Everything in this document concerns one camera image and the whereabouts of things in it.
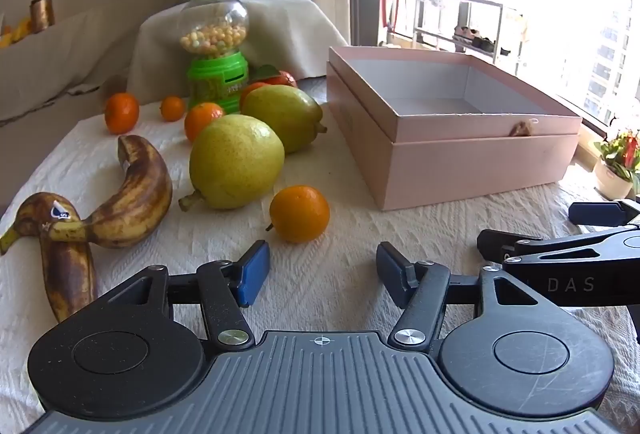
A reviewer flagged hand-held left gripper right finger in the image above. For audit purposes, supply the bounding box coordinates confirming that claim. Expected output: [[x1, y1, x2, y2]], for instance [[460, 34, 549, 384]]
[[376, 242, 546, 355]]

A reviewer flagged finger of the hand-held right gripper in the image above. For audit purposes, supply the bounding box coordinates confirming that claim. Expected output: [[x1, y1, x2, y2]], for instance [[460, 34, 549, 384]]
[[568, 199, 640, 229], [476, 225, 640, 265]]

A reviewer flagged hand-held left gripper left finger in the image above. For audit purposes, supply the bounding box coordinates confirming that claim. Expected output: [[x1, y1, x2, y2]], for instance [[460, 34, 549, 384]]
[[100, 240, 272, 351]]

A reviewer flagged pink cardboard box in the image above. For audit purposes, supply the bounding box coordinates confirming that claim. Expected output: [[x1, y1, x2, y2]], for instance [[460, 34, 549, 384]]
[[326, 45, 583, 211]]

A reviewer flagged round yellow-green pear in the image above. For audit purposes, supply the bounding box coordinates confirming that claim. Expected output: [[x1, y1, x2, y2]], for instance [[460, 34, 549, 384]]
[[178, 114, 286, 212]]

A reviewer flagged brown spotted banana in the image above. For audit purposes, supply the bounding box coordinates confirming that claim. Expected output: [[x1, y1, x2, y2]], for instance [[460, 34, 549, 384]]
[[47, 135, 174, 249]]

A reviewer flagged brown banana with sticker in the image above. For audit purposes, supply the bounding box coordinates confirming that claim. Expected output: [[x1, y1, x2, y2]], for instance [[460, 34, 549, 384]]
[[0, 192, 98, 323]]

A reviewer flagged small orange tangerine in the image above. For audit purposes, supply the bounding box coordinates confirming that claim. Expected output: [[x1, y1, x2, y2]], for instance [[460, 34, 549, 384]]
[[160, 96, 186, 123]]

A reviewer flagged tangerine with green leaf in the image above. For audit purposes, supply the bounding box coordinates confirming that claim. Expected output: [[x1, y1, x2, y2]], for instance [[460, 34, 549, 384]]
[[250, 64, 299, 89]]

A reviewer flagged flowering plant in white pot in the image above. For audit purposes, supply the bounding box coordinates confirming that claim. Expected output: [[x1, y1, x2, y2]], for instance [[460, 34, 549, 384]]
[[592, 129, 640, 202]]

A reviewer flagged white textured tablecloth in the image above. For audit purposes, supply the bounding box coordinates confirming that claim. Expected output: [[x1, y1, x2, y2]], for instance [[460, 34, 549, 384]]
[[0, 86, 640, 434]]

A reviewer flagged green candy dispenser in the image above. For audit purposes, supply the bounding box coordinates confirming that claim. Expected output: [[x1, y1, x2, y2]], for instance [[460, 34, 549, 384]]
[[178, 0, 250, 115]]

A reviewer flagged metal shoe rack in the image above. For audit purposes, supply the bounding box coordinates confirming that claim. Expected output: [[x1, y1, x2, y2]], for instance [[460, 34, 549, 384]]
[[412, 0, 528, 64]]

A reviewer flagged white cloth covered chair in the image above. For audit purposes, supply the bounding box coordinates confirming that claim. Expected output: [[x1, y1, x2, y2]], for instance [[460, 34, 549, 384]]
[[126, 0, 351, 105]]

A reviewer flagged beige covered sofa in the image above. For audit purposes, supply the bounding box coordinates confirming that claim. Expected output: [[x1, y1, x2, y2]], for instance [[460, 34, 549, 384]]
[[0, 0, 171, 127]]

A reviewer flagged brass cup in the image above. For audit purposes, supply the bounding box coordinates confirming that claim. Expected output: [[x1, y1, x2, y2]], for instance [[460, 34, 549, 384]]
[[30, 0, 57, 33]]

